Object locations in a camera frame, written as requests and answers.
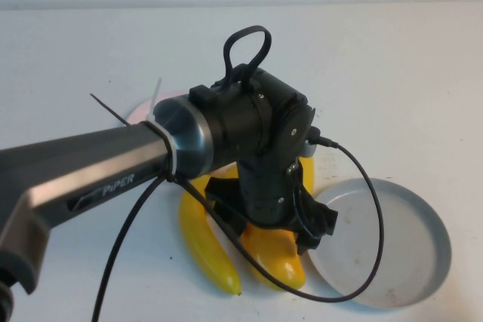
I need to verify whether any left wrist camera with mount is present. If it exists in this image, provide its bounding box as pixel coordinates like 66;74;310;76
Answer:
301;125;321;159

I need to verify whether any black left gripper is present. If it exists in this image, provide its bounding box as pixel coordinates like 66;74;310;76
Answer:
205;154;339;256

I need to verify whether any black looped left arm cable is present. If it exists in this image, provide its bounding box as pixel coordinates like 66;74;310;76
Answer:
222;25;273;87

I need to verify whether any yellow plastic banana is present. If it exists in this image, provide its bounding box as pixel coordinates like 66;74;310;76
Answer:
179;178;242;296
300;154;316;197

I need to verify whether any orange-tinted plastic mango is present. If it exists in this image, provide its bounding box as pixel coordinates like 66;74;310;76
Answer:
239;222;306;293

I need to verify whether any pink round plate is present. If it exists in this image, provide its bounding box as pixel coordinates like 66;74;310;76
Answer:
126;89;192;127

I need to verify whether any black zip tie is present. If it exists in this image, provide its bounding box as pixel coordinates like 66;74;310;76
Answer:
89;92;131;127

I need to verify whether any grey round plate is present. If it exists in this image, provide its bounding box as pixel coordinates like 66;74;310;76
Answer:
303;177;453;310

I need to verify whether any white zip tie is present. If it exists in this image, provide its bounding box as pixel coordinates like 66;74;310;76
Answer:
145;78;180;183

